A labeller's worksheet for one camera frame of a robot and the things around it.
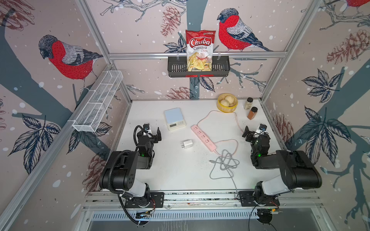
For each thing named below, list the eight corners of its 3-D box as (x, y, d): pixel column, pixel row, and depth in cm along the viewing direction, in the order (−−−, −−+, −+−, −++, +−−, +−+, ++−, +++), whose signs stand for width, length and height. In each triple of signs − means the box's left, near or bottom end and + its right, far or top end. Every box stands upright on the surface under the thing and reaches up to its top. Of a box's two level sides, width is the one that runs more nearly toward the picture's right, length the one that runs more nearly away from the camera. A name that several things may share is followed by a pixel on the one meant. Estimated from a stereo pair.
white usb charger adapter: (182, 150, 94) (182, 146, 90) (181, 145, 96) (180, 142, 92) (192, 146, 95) (192, 143, 91) (191, 142, 97) (191, 139, 93)
